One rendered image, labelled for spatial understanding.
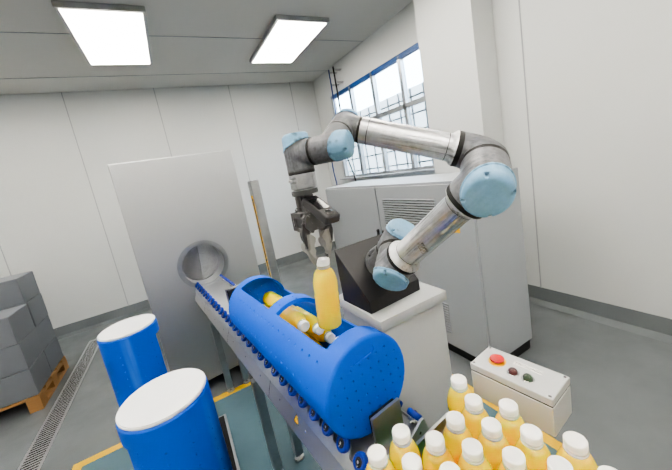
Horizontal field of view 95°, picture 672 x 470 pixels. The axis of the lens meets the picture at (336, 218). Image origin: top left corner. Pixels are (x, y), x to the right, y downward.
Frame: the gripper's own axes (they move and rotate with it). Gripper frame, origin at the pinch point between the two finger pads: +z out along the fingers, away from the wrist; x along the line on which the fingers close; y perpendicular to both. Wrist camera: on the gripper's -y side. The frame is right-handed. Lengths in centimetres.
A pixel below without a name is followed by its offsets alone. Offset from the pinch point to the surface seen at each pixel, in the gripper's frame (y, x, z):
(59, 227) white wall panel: 513, 122, -10
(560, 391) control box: -46, -29, 35
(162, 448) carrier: 32, 50, 50
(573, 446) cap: -53, -15, 34
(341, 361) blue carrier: -11.2, 6.7, 24.0
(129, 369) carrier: 119, 60, 60
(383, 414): -16.9, 0.6, 40.1
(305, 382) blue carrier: -0.6, 13.2, 31.8
